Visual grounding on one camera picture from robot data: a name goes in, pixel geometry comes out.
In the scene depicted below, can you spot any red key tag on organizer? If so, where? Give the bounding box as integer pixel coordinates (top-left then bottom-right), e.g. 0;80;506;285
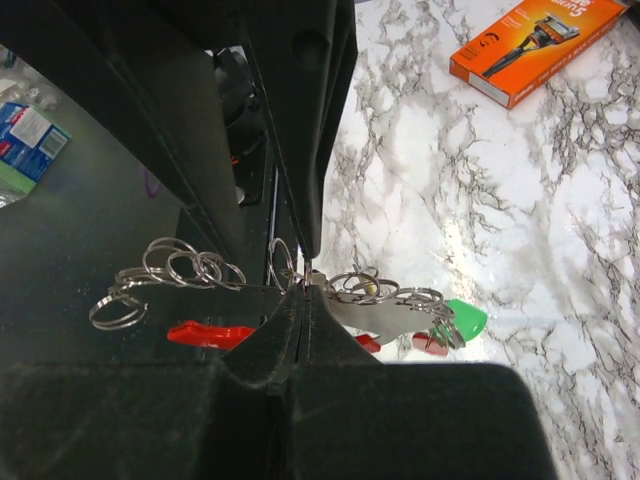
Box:
412;332;449;357

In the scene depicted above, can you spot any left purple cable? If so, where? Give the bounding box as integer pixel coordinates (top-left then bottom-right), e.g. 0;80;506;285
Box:
139;167;164;199

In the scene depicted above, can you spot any blue green box background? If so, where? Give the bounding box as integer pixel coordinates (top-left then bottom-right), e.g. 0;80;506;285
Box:
1;102;71;206

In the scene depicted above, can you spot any green key tag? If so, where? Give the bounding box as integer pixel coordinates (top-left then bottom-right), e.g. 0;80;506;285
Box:
429;299;488;349

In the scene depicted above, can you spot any orange Gillette razor package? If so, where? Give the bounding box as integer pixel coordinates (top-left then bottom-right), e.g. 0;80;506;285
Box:
449;0;633;109

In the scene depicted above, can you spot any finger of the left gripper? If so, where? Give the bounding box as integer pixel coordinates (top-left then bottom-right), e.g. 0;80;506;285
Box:
1;1;240;259
239;1;358;258

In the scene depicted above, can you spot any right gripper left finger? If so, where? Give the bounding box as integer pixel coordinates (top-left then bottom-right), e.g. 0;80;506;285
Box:
0;284;307;480

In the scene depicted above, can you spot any metal key organizer red handle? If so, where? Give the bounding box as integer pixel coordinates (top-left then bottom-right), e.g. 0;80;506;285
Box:
88;237;451;353

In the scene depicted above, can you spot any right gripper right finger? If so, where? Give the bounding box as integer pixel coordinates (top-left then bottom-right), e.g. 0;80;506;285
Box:
287;286;555;479

